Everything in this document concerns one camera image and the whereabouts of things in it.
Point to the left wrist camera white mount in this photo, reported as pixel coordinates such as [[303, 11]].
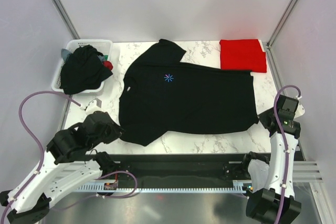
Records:
[[93, 106]]

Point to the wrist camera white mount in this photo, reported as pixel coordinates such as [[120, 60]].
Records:
[[93, 106], [300, 111]]

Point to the left aluminium frame post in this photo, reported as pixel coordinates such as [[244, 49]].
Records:
[[66, 18]]

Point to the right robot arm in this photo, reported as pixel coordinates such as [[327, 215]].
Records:
[[273, 198]]

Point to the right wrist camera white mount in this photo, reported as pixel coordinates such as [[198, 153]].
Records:
[[300, 111]]

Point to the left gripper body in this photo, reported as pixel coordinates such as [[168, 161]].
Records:
[[111, 135]]

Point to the red garment in basket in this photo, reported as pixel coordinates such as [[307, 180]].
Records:
[[108, 65]]

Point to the black t-shirt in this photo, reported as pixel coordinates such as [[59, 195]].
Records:
[[162, 93]]

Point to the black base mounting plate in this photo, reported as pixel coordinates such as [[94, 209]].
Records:
[[174, 170]]

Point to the white slotted cable duct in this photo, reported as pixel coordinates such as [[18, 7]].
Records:
[[100, 187]]

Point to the right aluminium frame post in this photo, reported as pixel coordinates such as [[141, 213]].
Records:
[[285, 16]]

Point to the teal garment in basket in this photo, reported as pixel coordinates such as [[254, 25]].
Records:
[[65, 54]]

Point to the dark clothes pile in basket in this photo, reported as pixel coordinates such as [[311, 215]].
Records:
[[83, 70]]

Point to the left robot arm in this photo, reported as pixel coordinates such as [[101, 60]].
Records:
[[43, 188]]

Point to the aluminium frame post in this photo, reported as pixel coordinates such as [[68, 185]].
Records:
[[66, 18], [285, 16]]

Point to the folded red t-shirt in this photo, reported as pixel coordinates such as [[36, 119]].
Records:
[[243, 54]]

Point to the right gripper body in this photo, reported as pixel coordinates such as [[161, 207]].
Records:
[[264, 117]]

